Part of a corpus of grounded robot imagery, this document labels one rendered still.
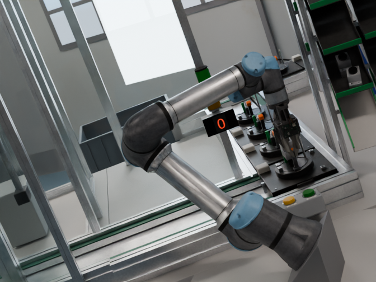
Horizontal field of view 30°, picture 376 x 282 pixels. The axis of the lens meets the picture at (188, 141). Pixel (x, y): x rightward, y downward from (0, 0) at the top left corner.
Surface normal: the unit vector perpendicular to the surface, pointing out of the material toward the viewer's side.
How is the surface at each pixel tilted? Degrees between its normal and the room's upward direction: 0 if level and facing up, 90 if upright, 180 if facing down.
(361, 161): 0
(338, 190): 90
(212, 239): 90
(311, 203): 90
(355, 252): 0
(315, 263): 90
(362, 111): 45
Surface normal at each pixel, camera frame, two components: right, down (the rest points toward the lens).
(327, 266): 0.89, -0.18
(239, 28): -0.33, 0.41
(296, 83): 0.12, 0.29
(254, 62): 0.12, -0.36
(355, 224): -0.33, -0.89
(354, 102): -0.26, -0.39
